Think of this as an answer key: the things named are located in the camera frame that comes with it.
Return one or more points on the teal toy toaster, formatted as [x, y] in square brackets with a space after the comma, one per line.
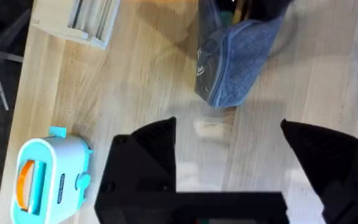
[57, 180]

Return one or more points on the small whitish eraser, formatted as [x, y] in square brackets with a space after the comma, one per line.
[210, 129]

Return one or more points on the blue denim zip bag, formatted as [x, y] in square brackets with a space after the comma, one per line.
[241, 62]

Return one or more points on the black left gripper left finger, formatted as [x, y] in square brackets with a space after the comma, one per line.
[145, 161]

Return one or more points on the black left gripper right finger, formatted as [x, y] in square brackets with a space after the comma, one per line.
[337, 165]

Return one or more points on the white ribbed tray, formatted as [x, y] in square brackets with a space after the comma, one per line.
[85, 21]

